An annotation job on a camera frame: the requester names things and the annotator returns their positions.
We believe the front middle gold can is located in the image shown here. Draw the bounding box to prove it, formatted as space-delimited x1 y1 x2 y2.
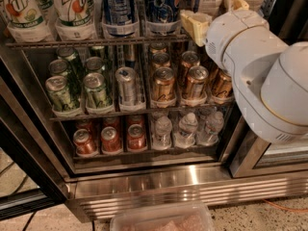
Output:
182 65 209 100

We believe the right clear water bottle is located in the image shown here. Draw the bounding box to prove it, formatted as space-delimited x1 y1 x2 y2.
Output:
196 111 224 146

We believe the middle wire shelf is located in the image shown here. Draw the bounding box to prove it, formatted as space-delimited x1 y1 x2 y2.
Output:
49 103 234 121

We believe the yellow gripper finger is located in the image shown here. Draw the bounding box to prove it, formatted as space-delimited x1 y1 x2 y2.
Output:
180 10 212 47
223 0 249 12

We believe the wire shelf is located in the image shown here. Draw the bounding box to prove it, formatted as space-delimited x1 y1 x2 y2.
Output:
5 34 191 49
49 103 234 121

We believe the front left red can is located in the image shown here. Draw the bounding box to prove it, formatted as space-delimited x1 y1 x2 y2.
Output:
73 129 97 157

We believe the stainless steel fridge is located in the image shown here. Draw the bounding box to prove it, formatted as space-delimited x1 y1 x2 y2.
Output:
0 0 308 222

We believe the front middle red can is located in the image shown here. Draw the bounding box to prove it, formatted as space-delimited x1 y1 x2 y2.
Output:
101 126 121 154

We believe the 7up bottle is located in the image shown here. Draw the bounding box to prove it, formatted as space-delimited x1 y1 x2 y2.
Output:
1 0 52 42
54 0 97 41

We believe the left clear water bottle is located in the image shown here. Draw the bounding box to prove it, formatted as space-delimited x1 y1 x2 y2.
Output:
153 115 172 150

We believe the left 7up bottle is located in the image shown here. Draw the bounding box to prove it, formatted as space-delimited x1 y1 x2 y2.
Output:
1 0 52 42

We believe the orange cable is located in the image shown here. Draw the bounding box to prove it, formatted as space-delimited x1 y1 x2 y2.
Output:
262 198 308 214

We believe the green can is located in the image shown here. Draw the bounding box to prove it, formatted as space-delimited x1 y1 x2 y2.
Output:
83 72 112 109
45 75 80 112

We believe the blue plastic bottle right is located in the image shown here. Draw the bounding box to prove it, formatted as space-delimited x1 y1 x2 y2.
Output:
144 0 181 36

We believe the front left green can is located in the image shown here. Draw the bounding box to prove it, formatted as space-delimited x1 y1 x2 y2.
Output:
45 75 80 112

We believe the front left gold can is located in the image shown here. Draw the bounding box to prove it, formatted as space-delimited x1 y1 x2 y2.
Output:
152 67 175 102

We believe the gold can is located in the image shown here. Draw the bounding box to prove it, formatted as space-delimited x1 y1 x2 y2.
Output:
211 70 232 98
182 65 209 100
152 67 175 102

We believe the middle clear water bottle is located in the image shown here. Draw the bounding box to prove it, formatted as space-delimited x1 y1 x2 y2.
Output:
175 113 198 148

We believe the front right red can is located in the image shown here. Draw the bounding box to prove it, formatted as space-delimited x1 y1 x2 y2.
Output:
127 124 146 150

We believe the blue plastic bottle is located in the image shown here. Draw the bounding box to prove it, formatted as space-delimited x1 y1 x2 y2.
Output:
102 0 137 37
144 0 181 36

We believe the red can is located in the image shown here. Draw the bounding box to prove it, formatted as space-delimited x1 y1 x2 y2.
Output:
101 126 121 154
127 124 146 150
73 129 97 157

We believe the blue plastic bottle left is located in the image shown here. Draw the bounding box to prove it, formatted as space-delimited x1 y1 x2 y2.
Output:
102 0 137 37

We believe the clear water bottle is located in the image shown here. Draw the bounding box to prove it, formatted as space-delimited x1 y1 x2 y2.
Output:
196 111 224 146
153 115 172 150
175 113 198 148

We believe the silver can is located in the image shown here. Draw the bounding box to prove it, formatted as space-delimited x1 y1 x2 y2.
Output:
115 66 137 106

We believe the clear plastic container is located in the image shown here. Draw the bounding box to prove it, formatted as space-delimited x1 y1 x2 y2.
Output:
110 201 215 231

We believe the top wire shelf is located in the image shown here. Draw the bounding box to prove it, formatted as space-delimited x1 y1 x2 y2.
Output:
5 34 191 49

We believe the front right gold can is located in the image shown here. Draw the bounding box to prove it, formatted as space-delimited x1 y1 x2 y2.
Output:
211 70 232 98

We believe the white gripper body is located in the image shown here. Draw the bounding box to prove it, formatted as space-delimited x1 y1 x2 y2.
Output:
205 10 270 70

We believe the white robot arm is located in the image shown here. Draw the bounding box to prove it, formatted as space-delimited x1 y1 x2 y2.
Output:
180 8 308 143

